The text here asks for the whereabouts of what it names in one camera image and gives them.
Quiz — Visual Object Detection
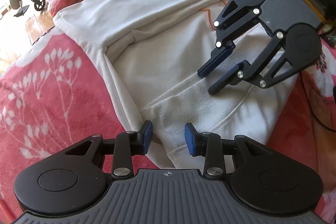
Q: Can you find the white sweatshirt orange bear outline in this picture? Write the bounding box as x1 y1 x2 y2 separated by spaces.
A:
54 0 296 169

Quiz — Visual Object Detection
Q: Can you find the pink floral bed blanket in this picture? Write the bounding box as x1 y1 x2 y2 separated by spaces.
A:
0 0 336 223

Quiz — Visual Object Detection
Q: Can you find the black cable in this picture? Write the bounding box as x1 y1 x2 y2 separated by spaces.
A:
299 71 336 132

